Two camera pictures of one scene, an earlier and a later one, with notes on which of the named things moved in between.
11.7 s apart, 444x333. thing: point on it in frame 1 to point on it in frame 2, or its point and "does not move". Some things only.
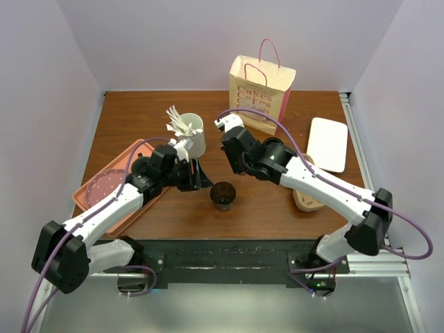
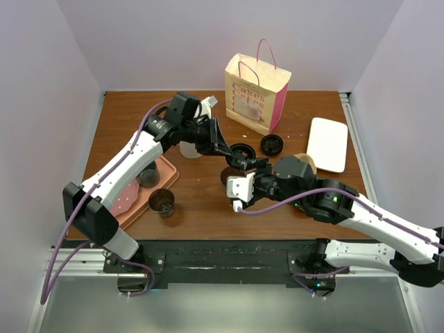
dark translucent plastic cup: [223, 194] to [161, 201]
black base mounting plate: [194, 261] does not move
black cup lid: [272, 141] does not move
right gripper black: [236, 168] to [261, 164]
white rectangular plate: [327, 144] does not move
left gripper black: [195, 181] to [214, 137]
